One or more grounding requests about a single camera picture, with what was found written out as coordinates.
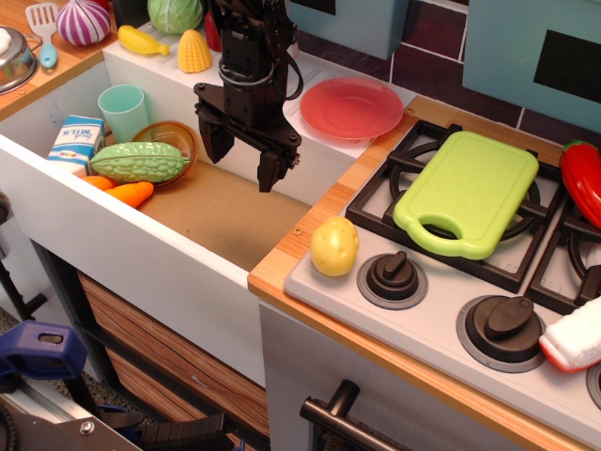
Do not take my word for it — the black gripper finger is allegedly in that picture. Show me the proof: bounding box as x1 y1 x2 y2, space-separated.
257 150 290 193
197 109 234 163

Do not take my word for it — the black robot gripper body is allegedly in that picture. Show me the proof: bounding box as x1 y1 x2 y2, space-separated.
194 31 301 168

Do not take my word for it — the yellow toy potato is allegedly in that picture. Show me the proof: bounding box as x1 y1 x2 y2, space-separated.
309 216 359 277

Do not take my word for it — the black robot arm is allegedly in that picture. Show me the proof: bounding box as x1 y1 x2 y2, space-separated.
193 1 304 193

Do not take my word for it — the red plastic plate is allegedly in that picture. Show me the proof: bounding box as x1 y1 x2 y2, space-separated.
300 77 404 140

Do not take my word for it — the orange translucent bowl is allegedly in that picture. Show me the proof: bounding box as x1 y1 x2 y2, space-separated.
132 121 199 189

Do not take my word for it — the yellow toy corn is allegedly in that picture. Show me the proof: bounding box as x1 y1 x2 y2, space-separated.
177 29 212 73

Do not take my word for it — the red toy bell pepper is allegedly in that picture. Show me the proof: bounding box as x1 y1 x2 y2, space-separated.
205 11 222 53

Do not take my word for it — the green toy bitter gourd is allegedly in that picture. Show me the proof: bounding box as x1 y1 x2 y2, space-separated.
90 142 190 183

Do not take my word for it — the orange toy carrot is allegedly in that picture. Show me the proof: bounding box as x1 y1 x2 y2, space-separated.
82 175 117 192
106 181 154 209

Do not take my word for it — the teal plastic cup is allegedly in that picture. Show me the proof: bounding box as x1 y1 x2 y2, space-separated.
98 85 149 143

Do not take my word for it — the green toy cabbage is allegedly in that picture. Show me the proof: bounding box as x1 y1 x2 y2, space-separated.
146 0 204 35

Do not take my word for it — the yellow toy banana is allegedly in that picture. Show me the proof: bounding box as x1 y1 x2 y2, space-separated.
117 25 170 55

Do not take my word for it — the toy milk carton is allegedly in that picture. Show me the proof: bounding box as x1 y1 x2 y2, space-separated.
47 115 105 178

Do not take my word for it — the black left burner grate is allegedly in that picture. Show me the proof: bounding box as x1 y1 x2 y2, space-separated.
346 120 562 292

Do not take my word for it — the black burner grate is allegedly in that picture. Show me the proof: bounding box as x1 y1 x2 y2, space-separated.
526 198 600 315
346 120 562 292

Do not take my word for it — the small black stove knob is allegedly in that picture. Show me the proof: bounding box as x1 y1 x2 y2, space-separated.
357 251 428 310

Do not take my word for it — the purple striped toy onion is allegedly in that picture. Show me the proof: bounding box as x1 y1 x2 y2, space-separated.
56 1 111 46

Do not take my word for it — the green plastic cutting board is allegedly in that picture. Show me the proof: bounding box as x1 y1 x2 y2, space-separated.
393 131 539 260

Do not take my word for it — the white blue toy spatula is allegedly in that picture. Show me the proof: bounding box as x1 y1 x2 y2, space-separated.
25 2 58 69

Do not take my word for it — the metal pot with lid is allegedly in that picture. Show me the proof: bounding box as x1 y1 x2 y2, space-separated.
1 26 41 95

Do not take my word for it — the grey stove top panel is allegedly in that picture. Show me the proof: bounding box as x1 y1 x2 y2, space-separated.
284 119 601 450

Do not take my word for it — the blue clamp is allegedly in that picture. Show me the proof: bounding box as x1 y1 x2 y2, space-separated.
1 320 87 382

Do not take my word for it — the large black stove knob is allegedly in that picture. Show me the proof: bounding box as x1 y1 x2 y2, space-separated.
456 295 547 373

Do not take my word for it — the red toy chili pepper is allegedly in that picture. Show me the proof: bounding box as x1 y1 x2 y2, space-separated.
560 140 600 228

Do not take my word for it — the black right burner grate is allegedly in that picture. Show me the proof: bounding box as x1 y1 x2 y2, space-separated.
526 198 600 315

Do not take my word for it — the white red toy bottle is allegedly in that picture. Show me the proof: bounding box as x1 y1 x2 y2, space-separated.
539 297 600 373

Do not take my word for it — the black oven door handle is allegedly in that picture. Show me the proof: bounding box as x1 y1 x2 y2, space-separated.
300 380 407 450

